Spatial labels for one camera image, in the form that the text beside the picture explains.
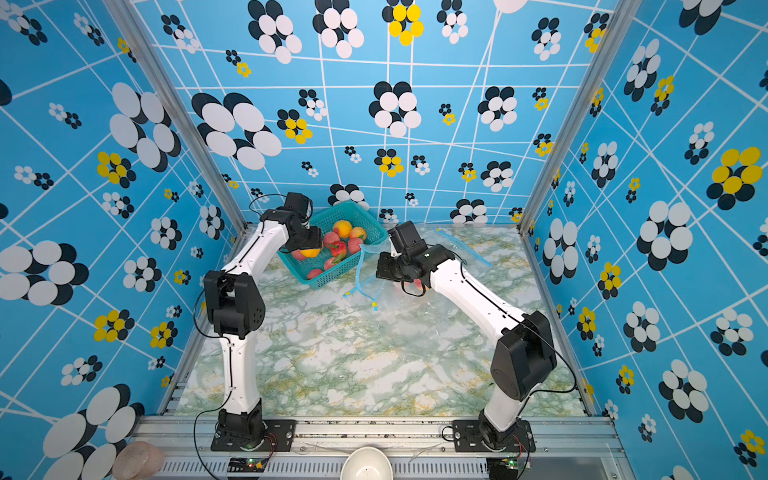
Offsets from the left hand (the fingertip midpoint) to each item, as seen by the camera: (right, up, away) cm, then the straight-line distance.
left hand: (316, 240), depth 99 cm
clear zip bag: (+60, 0, +16) cm, 62 cm away
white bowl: (+20, -53, -31) cm, 65 cm away
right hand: (+23, -8, -17) cm, 30 cm away
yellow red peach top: (+7, +5, +12) cm, 15 cm away
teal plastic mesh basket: (+9, +12, +16) cm, 22 cm away
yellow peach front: (0, -4, -5) cm, 7 cm away
